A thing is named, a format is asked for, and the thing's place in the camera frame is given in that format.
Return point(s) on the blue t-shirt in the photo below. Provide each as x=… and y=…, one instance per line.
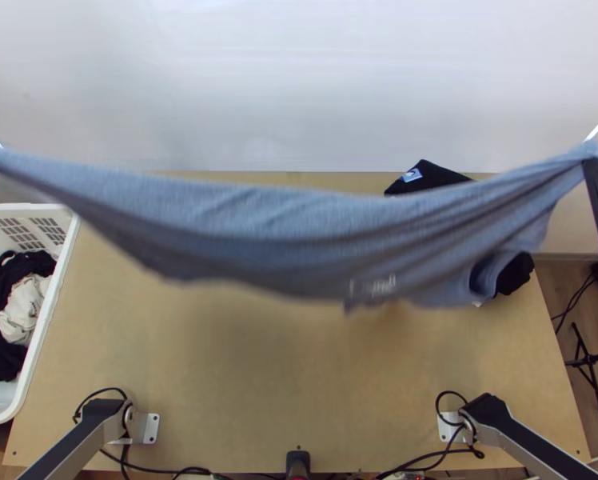
x=279, y=240

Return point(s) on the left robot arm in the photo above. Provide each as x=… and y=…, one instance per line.
x=79, y=435

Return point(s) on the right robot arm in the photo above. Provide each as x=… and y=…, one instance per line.
x=509, y=430

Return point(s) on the black tripod stand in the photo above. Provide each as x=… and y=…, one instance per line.
x=586, y=357

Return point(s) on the pile of folded clothes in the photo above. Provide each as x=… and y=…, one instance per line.
x=429, y=177

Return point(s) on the white laundry basket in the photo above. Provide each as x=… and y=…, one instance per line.
x=44, y=320

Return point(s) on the black camera post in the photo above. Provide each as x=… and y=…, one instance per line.
x=297, y=465

